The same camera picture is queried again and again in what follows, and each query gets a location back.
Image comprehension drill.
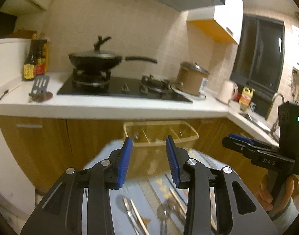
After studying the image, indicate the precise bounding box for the blue patterned table cloth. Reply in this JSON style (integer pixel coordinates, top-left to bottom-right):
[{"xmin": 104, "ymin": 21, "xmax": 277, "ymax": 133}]
[{"xmin": 82, "ymin": 139, "xmax": 226, "ymax": 234}]

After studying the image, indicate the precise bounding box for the black glass gas hob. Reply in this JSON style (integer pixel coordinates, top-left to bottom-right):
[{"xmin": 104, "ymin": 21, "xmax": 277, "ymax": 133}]
[{"xmin": 57, "ymin": 69, "xmax": 191, "ymax": 102}]

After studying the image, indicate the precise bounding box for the clear spoon with label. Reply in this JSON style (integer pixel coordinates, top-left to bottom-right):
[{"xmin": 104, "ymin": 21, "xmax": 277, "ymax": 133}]
[{"xmin": 115, "ymin": 194, "xmax": 140, "ymax": 234}]

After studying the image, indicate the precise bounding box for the dark clear spoon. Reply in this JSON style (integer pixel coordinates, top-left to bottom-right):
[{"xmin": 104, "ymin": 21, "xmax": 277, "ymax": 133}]
[{"xmin": 167, "ymin": 197, "xmax": 186, "ymax": 225}]

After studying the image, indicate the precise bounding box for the red label sauce bottle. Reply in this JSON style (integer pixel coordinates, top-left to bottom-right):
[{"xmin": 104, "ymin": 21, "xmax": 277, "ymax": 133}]
[{"xmin": 36, "ymin": 32, "xmax": 49, "ymax": 75}]

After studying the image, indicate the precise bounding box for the chrome sink faucet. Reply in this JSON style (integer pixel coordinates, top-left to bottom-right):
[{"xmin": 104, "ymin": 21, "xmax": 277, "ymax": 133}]
[{"xmin": 265, "ymin": 92, "xmax": 286, "ymax": 134}]

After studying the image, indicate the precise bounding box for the dark soy sauce bottle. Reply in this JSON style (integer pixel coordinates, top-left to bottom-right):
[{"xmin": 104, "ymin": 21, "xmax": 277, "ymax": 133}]
[{"xmin": 23, "ymin": 33, "xmax": 37, "ymax": 81}]

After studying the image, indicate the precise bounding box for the white and orange wall cabinet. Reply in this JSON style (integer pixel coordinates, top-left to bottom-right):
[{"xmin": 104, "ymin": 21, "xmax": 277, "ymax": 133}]
[{"xmin": 187, "ymin": 0, "xmax": 243, "ymax": 45}]

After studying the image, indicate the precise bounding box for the beige plastic utensil basket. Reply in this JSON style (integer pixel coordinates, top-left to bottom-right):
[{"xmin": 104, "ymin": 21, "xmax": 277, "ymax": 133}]
[{"xmin": 123, "ymin": 120, "xmax": 199, "ymax": 179}]

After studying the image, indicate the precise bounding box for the person's right hand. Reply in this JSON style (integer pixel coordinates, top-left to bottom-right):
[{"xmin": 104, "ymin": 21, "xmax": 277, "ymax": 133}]
[{"xmin": 255, "ymin": 175, "xmax": 299, "ymax": 214}]

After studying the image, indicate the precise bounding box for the black wok with lid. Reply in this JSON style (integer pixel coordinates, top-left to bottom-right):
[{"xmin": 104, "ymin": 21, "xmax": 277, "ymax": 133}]
[{"xmin": 68, "ymin": 36, "xmax": 158, "ymax": 72}]

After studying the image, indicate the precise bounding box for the brown rice cooker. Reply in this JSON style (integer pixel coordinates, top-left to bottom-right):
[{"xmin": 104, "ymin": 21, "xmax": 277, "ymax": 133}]
[{"xmin": 177, "ymin": 61, "xmax": 210, "ymax": 96}]

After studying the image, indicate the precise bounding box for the white electric kettle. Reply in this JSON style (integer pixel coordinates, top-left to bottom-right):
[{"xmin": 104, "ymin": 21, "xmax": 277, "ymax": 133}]
[{"xmin": 215, "ymin": 81, "xmax": 238, "ymax": 105}]

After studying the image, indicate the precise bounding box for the yellow oil bottle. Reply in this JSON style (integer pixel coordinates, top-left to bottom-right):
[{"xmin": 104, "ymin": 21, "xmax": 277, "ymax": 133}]
[{"xmin": 239, "ymin": 87, "xmax": 255, "ymax": 111}]

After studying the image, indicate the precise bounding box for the dark kitchen window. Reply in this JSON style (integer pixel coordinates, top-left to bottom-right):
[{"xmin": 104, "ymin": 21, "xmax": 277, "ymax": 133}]
[{"xmin": 230, "ymin": 14, "xmax": 285, "ymax": 97}]

